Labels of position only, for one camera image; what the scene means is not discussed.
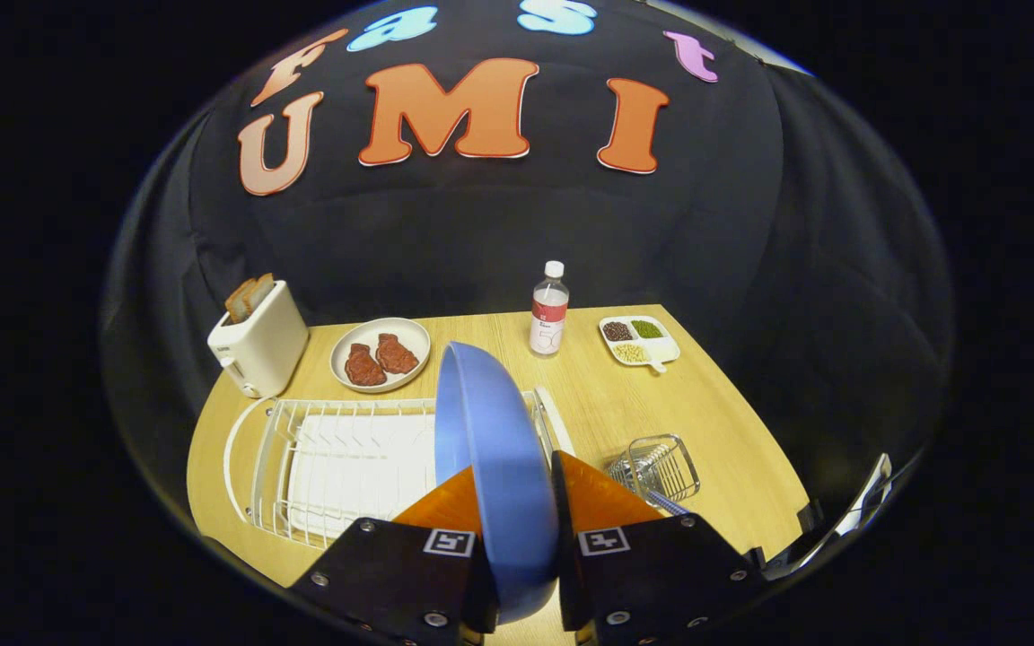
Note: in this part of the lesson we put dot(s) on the clear bottle with red label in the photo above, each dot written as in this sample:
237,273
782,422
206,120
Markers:
549,314

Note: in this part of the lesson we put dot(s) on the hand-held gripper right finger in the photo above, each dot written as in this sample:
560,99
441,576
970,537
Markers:
643,583

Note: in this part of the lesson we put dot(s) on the white divided dish with beans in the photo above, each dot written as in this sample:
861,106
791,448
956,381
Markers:
638,343

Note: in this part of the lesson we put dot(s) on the toasted bread slice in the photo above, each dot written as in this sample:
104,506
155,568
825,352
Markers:
263,289
239,301

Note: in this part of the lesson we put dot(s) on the white plate with meat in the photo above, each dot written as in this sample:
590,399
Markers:
409,336

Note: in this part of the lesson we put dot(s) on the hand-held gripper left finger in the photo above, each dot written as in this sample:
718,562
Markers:
400,574

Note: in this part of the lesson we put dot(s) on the black table clamp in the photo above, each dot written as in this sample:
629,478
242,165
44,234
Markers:
810,518

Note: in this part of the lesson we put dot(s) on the red-brown meat piece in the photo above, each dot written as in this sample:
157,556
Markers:
396,354
364,366

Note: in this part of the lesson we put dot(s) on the blue plate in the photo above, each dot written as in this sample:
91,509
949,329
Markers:
499,467

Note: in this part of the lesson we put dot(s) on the white toaster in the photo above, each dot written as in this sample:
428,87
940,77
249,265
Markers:
261,345

